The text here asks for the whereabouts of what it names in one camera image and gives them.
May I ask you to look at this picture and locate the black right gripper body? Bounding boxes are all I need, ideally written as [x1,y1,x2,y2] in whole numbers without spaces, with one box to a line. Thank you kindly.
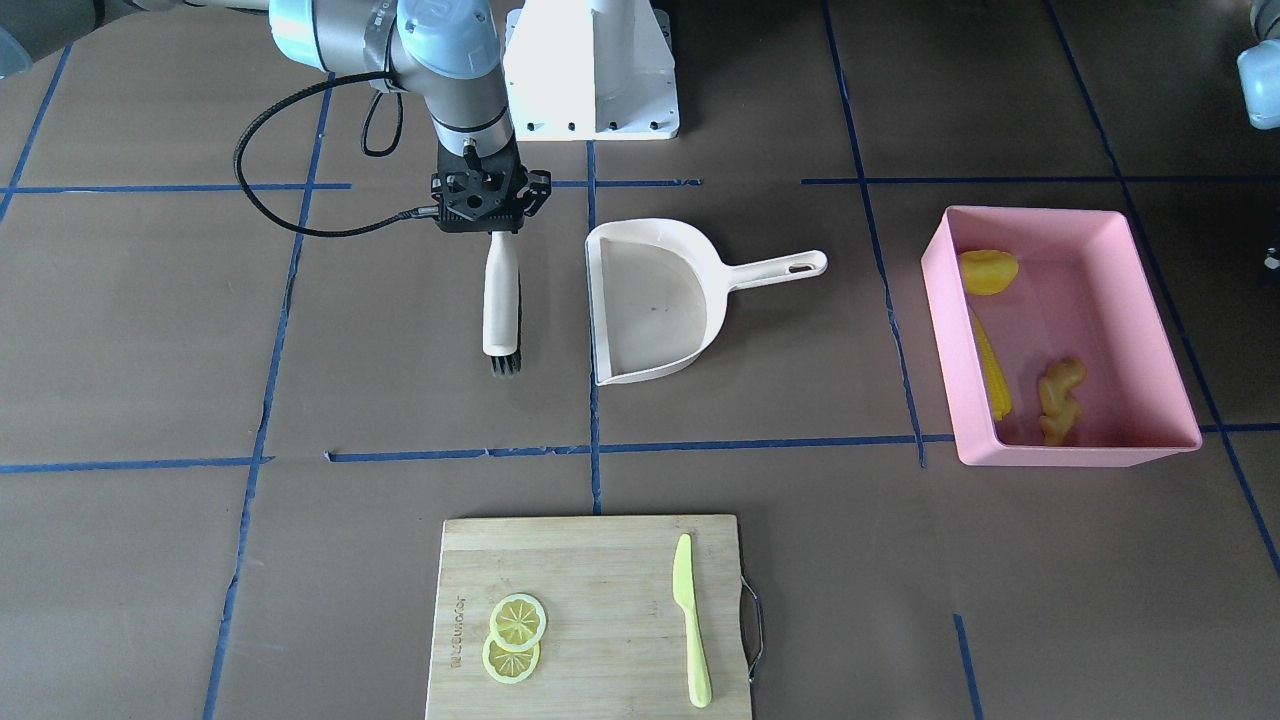
[430,140,552,233]

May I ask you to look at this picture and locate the cream hand brush black bristles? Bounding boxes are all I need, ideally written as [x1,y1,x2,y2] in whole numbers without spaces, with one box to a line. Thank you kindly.
[481,231,522,377]

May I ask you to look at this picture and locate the cream plastic dustpan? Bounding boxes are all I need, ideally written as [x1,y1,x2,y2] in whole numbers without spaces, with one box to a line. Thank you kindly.
[585,218,828,386]

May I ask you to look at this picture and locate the yellow toy corn cob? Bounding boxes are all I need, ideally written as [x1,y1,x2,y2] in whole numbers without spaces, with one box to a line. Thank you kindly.
[968,307,1014,421]

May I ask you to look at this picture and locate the tan toy ginger root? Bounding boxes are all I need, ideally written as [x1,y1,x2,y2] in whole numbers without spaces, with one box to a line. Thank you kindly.
[1037,357,1087,447]

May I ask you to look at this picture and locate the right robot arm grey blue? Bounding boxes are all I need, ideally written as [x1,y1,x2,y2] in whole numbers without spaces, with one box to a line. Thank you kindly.
[227,1,552,238]

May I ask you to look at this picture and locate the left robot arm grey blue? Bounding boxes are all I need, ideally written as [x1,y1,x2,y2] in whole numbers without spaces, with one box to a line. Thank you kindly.
[1236,1,1279,129]

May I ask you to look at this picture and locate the pink plastic bin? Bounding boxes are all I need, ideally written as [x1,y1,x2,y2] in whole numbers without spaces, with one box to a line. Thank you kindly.
[922,205,1202,468]

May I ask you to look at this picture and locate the upper lemon slice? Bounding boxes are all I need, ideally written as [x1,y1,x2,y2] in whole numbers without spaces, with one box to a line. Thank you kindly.
[489,593,547,652]

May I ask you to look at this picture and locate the lemon slice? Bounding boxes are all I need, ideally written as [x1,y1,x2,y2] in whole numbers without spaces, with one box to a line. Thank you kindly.
[481,634,541,685]
[489,593,547,652]

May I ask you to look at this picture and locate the bamboo cutting board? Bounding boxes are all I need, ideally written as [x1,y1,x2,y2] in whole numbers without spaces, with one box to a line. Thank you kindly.
[425,514,753,719]

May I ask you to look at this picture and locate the lower lemon slice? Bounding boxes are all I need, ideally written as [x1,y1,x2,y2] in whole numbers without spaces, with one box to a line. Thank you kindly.
[481,634,541,685]

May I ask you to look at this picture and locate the green plastic knife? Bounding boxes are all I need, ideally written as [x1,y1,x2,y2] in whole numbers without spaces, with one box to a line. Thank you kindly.
[672,533,713,708]

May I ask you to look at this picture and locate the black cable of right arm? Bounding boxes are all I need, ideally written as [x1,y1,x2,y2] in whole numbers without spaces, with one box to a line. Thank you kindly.
[233,70,442,240]

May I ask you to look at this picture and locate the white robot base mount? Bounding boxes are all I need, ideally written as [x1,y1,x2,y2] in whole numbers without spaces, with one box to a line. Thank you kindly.
[502,1,681,142]

